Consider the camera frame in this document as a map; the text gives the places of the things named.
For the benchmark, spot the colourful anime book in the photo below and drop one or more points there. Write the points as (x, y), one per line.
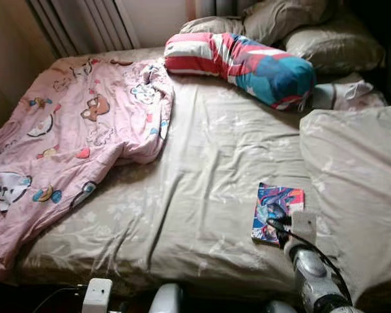
(274, 208)

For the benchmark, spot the pink cartoon print quilt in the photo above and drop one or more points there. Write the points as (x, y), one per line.
(85, 124)

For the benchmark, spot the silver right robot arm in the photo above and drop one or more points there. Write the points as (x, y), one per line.
(309, 270)

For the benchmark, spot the white patterned pillow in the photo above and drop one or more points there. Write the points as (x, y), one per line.
(358, 94)

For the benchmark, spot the red white blue bolster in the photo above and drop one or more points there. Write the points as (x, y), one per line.
(260, 72)

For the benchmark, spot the bed with beige floral sheet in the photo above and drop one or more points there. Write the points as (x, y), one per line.
(221, 169)

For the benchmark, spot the silver robot right leg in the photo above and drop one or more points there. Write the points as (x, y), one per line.
(280, 308)

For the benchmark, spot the silver robot leg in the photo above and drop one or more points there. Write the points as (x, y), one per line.
(280, 308)
(166, 300)

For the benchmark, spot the silver robot left leg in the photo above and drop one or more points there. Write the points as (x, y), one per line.
(166, 300)

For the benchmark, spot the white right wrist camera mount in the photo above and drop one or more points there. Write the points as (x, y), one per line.
(304, 225)

